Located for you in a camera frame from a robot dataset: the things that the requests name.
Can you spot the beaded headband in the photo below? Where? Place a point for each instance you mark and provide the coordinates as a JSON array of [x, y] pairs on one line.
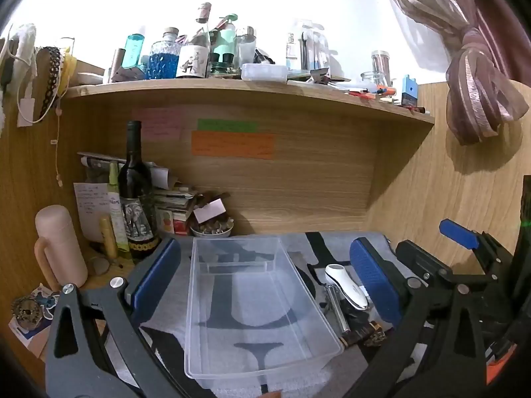
[[52, 78]]

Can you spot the blue box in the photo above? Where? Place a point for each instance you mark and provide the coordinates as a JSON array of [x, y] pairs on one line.
[[409, 91]]

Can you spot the cartoon sticker card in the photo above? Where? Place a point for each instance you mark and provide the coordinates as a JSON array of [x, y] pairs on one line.
[[45, 302]]

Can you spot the white handheld device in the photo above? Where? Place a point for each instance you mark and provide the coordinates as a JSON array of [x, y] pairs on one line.
[[344, 286]]

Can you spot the red and white carton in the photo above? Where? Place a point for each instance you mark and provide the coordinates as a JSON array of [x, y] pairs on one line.
[[180, 224]]

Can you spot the clear plastic bin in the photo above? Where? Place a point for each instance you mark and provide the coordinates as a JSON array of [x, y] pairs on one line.
[[249, 282]]

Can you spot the orange sticky note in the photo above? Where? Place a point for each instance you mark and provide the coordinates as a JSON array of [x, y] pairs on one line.
[[232, 145]]

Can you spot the orange markers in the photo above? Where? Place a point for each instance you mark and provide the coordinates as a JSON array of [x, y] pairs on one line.
[[373, 91]]

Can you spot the glass bottle with blue liquid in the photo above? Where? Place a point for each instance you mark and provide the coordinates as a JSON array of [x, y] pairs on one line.
[[164, 60]]

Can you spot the green pump bottle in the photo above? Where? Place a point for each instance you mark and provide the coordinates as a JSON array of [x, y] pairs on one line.
[[226, 41]]

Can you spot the bowl of small items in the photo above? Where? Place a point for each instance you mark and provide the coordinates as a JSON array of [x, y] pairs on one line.
[[211, 229]]

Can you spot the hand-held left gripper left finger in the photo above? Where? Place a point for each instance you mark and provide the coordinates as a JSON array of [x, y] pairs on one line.
[[155, 273]]

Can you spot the white fluffy cloth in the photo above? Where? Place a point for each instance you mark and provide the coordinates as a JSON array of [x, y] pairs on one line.
[[25, 45]]

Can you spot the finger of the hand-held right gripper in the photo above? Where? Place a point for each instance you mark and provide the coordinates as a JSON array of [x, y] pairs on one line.
[[458, 232], [421, 261]]

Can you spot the grey mat with black letters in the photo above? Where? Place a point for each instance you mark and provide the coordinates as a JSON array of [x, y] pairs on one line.
[[298, 253]]

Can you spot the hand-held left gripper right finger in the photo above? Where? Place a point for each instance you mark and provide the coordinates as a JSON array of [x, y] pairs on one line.
[[373, 282]]

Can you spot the white handwritten note paper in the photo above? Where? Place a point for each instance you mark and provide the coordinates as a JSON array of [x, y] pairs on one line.
[[89, 207]]

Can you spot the green tube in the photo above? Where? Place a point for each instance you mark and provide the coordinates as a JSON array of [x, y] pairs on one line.
[[114, 211]]

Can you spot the white plastic box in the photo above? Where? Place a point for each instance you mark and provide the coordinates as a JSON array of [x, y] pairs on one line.
[[264, 72]]

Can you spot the brown furry ornament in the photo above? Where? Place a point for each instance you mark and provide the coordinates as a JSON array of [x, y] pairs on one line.
[[25, 309]]

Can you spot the green sticky note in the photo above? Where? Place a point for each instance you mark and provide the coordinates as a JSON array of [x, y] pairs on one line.
[[227, 125]]

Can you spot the white tag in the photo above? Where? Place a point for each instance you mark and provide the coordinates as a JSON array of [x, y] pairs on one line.
[[25, 112]]

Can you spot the clear brush packaging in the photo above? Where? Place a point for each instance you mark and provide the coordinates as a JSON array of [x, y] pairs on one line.
[[307, 45]]

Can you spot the pink thermos mug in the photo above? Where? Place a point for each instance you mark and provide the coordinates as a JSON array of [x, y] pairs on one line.
[[58, 244]]

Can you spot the small white box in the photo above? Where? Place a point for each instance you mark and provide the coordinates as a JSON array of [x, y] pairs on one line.
[[209, 210]]

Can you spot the clear glass jar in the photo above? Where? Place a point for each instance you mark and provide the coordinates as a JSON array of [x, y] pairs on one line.
[[244, 47]]

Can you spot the mauve striped curtain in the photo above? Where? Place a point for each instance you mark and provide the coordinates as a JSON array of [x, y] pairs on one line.
[[477, 70]]

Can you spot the dark wine bottle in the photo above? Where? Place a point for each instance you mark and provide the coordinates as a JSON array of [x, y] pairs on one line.
[[132, 174]]

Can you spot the teal bottle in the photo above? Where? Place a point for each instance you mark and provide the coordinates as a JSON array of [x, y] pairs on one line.
[[135, 49]]

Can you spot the silver metal tool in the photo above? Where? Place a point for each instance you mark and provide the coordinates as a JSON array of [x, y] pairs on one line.
[[334, 302]]

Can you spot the brown cardboard tube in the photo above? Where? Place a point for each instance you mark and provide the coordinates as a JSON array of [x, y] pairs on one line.
[[117, 60]]

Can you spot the clear bottle with white label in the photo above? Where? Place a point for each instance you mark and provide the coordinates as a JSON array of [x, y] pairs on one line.
[[193, 60]]

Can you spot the stack of booklets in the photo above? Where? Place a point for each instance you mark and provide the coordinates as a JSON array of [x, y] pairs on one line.
[[174, 201]]

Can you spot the small glass jar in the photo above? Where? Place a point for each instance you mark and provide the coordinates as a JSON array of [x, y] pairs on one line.
[[369, 78]]

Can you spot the pink sticky note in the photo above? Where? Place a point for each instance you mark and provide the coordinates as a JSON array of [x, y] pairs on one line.
[[157, 123]]

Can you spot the yellow tube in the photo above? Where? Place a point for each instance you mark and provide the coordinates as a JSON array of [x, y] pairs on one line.
[[108, 240]]

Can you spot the glass jar of sticks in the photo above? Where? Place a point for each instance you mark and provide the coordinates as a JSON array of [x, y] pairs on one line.
[[381, 66]]

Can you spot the wooden shelf board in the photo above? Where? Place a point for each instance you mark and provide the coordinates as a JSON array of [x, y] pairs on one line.
[[249, 95]]

